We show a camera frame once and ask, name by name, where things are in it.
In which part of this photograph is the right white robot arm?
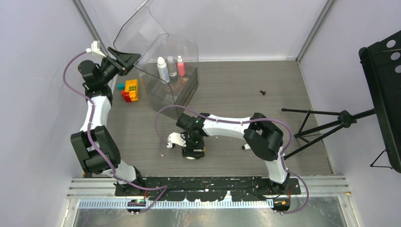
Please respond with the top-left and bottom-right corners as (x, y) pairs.
(167, 113), (290, 194)

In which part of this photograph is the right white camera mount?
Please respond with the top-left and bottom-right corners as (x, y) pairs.
(166, 132), (186, 149)

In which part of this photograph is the small printed cream tube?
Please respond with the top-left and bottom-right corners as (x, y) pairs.
(242, 144), (251, 150)

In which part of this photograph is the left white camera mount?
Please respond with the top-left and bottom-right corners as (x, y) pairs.
(85, 41), (107, 58)

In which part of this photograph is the pink spray bottle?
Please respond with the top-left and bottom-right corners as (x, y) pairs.
(177, 55), (185, 77)

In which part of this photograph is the eyeshadow palette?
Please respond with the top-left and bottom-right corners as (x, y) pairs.
(173, 76), (189, 94)

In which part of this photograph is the black perforated panel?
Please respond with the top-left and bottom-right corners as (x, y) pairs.
(358, 31), (401, 173)

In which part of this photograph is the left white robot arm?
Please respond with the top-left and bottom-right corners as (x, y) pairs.
(67, 47), (145, 196)

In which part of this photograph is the clear small bottle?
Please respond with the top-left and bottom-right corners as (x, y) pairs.
(166, 56), (177, 77)

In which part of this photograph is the clear acrylic drawer organizer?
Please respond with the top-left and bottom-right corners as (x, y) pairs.
(113, 0), (199, 120)

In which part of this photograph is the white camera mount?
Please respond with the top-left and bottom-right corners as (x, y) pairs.
(85, 41), (107, 58)
(166, 132), (186, 149)

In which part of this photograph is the colourful toy block stack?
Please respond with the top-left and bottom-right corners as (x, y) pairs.
(117, 79), (139, 103)

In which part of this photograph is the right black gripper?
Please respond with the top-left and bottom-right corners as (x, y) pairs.
(180, 133), (205, 159)

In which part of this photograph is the black tripod stand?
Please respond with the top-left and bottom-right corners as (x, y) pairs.
(281, 108), (376, 160)

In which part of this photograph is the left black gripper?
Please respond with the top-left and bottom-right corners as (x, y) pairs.
(99, 48), (140, 86)

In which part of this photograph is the white cylindrical bottle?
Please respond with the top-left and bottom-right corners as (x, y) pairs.
(157, 57), (170, 84)

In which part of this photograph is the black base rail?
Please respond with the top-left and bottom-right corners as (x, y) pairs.
(114, 176), (301, 202)

